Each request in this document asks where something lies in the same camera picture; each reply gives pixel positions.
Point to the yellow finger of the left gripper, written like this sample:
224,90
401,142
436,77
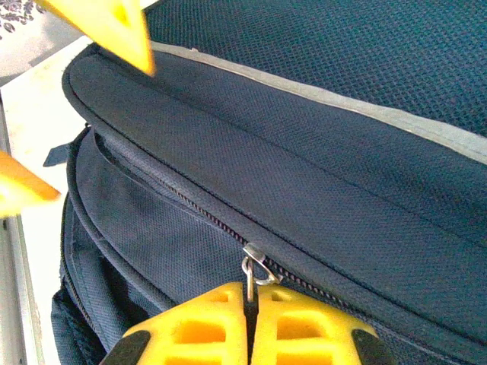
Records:
19,186
114,26

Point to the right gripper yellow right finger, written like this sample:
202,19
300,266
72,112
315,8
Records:
304,331

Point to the aluminium side rail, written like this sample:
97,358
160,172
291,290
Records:
21,304

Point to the navy blue backpack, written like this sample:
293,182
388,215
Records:
304,171

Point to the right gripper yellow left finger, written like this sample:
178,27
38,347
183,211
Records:
198,327

